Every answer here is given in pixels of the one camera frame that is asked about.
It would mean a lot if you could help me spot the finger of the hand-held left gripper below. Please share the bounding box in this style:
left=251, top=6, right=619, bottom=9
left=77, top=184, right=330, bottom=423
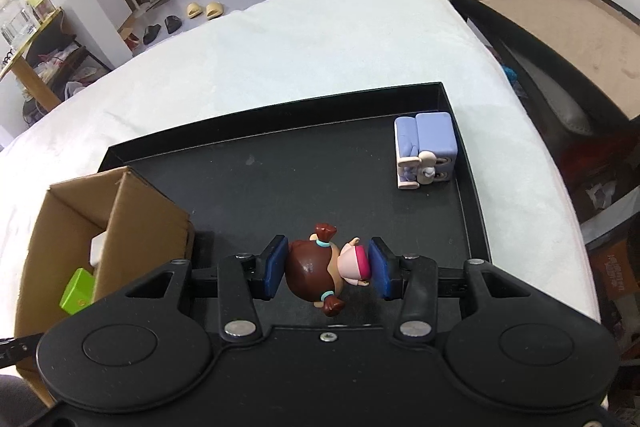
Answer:
left=0, top=333, right=42, bottom=370

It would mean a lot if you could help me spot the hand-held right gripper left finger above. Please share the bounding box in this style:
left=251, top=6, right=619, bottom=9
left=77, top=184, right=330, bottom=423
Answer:
left=123, top=234, right=291, bottom=341

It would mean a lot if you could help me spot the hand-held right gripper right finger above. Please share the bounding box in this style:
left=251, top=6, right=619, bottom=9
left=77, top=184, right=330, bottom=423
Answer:
left=368, top=237, right=527, bottom=341

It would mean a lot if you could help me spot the brown-haired doll figure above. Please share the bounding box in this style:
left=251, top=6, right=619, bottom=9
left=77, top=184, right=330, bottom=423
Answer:
left=285, top=223, right=372, bottom=318

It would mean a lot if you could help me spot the green toy cube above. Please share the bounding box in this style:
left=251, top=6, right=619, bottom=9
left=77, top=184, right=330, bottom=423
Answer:
left=59, top=268, right=96, bottom=314

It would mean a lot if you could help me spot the black shallow tray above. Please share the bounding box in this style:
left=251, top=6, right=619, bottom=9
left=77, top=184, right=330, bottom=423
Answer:
left=97, top=82, right=492, bottom=343

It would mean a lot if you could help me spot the cardboard box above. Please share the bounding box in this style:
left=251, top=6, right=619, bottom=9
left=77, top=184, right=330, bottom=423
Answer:
left=14, top=166, right=196, bottom=408

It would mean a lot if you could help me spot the white power adapter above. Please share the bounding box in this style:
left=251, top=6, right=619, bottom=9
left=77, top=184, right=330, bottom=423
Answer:
left=89, top=231, right=108, bottom=267

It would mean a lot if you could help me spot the lavender toy sofa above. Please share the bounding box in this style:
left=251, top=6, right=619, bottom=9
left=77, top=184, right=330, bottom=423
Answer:
left=394, top=112, right=459, bottom=190

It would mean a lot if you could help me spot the brown printed carton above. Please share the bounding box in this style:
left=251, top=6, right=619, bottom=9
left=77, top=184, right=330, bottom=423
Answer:
left=590, top=237, right=640, bottom=308

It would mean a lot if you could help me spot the grey padded seat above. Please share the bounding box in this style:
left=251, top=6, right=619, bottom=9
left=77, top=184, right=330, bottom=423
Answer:
left=520, top=57, right=596, bottom=135

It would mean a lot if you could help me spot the white plastic bag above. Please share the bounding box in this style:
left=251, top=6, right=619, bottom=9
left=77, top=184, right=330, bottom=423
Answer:
left=64, top=79, right=93, bottom=100

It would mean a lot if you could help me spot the wooden shelf rack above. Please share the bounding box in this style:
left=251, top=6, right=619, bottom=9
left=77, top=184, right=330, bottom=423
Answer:
left=0, top=7, right=113, bottom=118

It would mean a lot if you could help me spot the black framed wooden board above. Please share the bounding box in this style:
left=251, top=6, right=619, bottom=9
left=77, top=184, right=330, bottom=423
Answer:
left=450, top=0, right=640, bottom=132

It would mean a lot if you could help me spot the glass jar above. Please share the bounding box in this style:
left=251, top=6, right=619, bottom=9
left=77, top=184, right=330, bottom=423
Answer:
left=0, top=0, right=41, bottom=48

